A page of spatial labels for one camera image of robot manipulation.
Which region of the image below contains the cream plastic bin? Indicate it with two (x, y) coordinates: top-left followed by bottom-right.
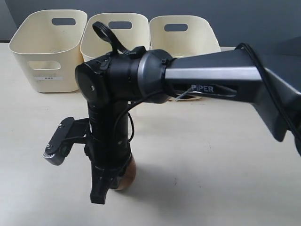
(80, 13), (150, 62)
(9, 9), (87, 93)
(149, 15), (221, 58)

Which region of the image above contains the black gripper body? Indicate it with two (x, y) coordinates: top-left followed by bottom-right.
(87, 101), (131, 174)

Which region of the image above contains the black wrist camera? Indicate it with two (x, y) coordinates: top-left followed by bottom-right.
(43, 117), (88, 166)

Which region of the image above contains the cream left plastic bin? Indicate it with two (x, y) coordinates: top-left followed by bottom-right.
(9, 9), (87, 93)

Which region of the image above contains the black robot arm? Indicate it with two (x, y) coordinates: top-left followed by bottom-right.
(75, 37), (301, 204)

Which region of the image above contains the cream middle plastic bin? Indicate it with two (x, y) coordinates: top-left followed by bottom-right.
(80, 13), (150, 62)

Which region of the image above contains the cream right plastic bin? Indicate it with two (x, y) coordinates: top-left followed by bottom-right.
(149, 15), (221, 58)

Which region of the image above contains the brown wooden cup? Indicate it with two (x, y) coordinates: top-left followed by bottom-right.
(115, 155), (137, 191)

